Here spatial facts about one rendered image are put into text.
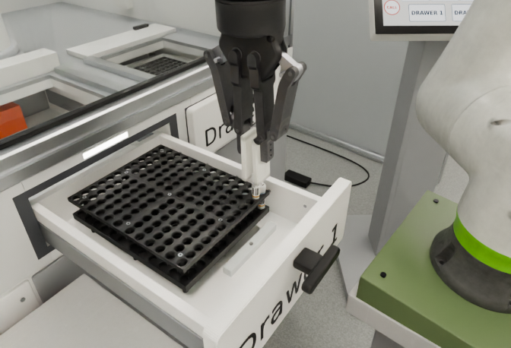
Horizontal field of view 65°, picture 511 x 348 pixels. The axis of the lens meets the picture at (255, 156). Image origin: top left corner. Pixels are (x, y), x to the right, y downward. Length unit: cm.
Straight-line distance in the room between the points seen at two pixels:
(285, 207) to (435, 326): 25
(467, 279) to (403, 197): 94
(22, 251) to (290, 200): 38
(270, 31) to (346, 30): 178
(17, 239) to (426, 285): 56
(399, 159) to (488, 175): 90
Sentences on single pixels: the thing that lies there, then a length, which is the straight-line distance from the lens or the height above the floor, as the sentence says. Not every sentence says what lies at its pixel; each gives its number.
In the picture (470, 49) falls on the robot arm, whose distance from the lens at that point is 63.
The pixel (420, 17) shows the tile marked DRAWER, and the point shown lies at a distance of 115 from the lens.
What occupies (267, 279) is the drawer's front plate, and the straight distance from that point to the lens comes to 42.
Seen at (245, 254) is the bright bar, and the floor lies 85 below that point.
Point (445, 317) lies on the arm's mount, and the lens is 61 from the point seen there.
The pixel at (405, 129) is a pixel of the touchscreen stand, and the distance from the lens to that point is 138.
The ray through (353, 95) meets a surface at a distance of 227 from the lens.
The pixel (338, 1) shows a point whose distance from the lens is 220.
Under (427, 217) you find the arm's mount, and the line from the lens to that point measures 74.
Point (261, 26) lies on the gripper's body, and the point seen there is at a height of 114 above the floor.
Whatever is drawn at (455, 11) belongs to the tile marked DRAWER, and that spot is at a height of 101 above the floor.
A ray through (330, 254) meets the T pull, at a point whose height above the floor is 91.
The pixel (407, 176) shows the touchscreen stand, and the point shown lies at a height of 44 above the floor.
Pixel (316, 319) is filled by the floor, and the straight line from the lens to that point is 154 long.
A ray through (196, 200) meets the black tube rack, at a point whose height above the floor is 90.
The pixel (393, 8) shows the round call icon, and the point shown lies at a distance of 114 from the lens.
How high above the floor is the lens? 125
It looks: 33 degrees down
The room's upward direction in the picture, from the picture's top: straight up
